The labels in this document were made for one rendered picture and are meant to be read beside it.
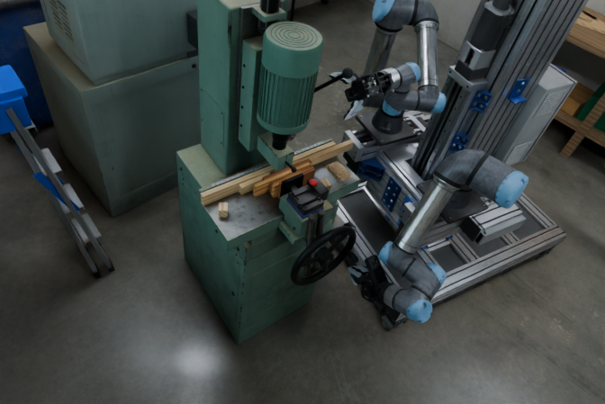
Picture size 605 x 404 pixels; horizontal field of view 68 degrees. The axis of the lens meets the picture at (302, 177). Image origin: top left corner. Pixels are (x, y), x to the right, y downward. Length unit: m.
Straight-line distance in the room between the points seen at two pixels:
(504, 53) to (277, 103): 0.91
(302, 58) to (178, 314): 1.54
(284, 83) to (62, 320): 1.66
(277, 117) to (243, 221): 0.40
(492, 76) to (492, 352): 1.44
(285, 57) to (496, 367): 1.95
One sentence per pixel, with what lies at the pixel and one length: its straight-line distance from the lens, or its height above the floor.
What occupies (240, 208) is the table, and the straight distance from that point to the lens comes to 1.63.
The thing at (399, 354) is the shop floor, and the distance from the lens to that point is 2.48.
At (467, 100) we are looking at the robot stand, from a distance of 1.94.
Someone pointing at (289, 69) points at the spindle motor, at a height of 1.44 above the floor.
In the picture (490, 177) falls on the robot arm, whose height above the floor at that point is 1.28.
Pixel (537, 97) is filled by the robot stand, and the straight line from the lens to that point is 2.15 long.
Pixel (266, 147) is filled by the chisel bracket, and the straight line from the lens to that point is 1.63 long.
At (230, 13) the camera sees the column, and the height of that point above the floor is 1.50.
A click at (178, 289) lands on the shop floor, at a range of 2.50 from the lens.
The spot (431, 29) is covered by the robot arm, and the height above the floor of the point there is 1.39.
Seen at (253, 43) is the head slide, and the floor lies 1.42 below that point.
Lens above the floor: 2.15
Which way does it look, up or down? 45 degrees down
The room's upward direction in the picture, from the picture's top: 11 degrees clockwise
